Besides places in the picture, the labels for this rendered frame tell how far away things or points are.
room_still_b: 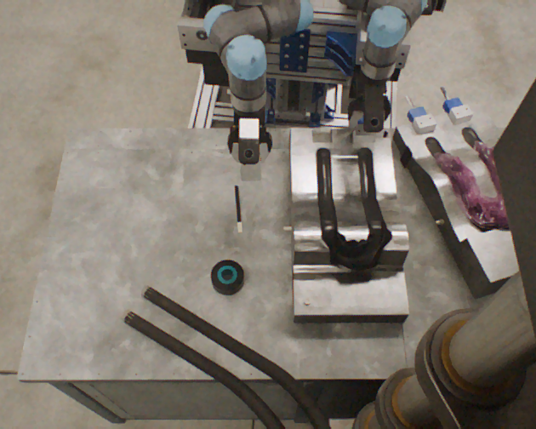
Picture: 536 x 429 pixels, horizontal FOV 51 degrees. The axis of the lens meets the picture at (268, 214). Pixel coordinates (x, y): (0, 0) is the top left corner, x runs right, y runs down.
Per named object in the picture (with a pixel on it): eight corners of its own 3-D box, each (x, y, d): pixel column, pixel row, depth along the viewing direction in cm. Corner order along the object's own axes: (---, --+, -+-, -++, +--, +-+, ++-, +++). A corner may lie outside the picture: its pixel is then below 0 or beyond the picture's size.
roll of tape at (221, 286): (221, 301, 136) (219, 296, 133) (206, 274, 139) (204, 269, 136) (250, 285, 138) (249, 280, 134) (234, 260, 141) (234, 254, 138)
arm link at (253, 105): (266, 101, 115) (225, 101, 115) (266, 115, 119) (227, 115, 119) (266, 72, 118) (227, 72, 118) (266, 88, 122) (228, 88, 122)
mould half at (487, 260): (391, 137, 159) (400, 112, 149) (476, 116, 162) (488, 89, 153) (475, 299, 136) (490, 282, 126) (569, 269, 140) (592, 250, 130)
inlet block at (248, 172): (242, 138, 147) (241, 125, 142) (261, 138, 147) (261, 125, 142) (241, 180, 141) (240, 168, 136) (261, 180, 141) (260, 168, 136)
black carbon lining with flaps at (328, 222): (313, 151, 148) (316, 129, 140) (374, 151, 148) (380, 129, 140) (319, 275, 131) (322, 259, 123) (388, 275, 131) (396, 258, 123)
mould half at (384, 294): (288, 148, 157) (290, 117, 145) (382, 148, 157) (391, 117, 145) (293, 323, 133) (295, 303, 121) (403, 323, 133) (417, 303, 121)
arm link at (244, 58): (255, 25, 110) (273, 55, 106) (256, 65, 119) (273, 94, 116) (217, 37, 108) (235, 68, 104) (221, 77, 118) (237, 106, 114)
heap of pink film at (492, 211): (425, 156, 149) (433, 138, 142) (487, 139, 151) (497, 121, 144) (471, 240, 137) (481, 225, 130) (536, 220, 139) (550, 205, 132)
